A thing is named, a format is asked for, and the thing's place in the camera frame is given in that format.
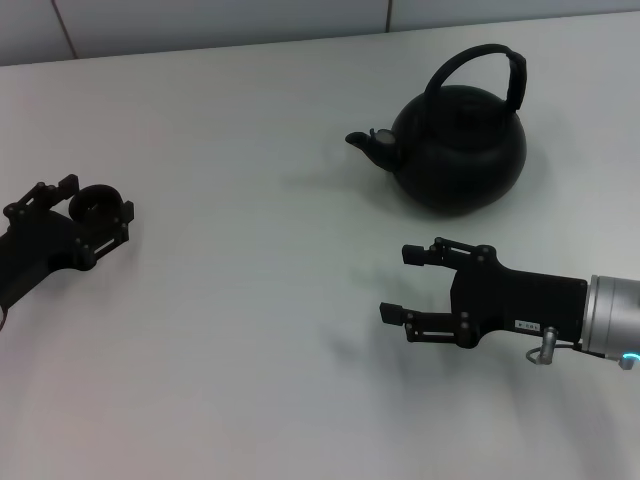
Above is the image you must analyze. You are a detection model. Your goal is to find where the small black teacup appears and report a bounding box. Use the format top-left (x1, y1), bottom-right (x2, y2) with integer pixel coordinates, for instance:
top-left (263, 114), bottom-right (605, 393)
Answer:
top-left (69, 184), bottom-right (124, 225)

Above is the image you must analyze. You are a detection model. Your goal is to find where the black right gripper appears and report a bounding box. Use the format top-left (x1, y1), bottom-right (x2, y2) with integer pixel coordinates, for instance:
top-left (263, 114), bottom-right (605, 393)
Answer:
top-left (379, 236), bottom-right (589, 350)

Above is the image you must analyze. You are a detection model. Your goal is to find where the silver right wrist connector plug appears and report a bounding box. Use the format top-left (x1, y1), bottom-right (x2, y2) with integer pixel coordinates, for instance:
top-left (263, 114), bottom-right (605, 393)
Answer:
top-left (524, 325), bottom-right (559, 367)

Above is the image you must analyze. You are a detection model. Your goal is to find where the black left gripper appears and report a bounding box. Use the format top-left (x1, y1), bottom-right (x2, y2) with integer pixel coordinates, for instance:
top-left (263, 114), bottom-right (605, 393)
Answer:
top-left (0, 173), bottom-right (137, 312)

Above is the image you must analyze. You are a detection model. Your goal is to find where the black round teapot with handle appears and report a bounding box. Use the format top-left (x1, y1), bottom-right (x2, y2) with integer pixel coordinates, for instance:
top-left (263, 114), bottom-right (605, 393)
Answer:
top-left (344, 43), bottom-right (529, 218)

